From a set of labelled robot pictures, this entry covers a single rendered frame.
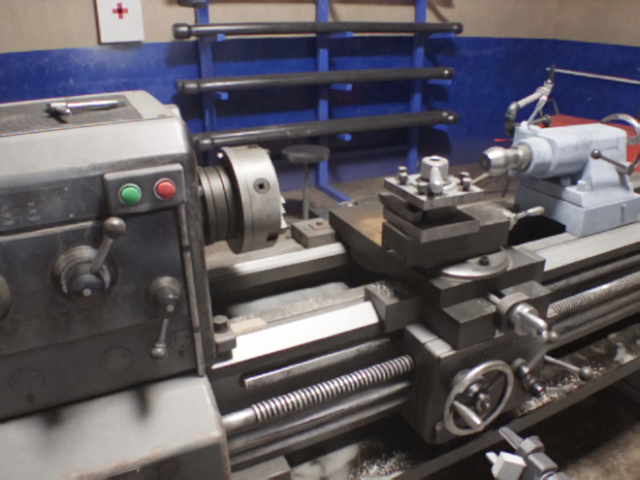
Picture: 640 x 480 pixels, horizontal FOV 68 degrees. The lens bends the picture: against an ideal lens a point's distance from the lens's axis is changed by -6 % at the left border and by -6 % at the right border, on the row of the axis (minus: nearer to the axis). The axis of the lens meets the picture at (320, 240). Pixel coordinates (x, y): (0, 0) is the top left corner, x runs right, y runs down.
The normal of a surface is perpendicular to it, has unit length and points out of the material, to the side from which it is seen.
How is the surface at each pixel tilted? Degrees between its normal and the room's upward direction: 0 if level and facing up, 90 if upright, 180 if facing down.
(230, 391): 90
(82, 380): 90
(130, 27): 90
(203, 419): 32
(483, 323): 90
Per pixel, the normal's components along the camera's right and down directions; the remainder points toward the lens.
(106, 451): 0.23, -0.58
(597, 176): 0.41, 0.04
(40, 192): 0.44, 0.36
